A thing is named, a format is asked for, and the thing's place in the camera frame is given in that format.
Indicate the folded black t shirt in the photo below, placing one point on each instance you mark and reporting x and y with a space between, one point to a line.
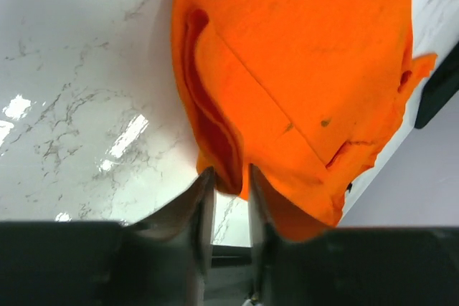
439 89

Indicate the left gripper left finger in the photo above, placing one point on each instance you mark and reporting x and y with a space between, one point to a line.
162 259

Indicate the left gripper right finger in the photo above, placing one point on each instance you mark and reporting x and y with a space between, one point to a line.
297 260

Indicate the orange t shirt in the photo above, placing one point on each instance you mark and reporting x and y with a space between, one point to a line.
309 91

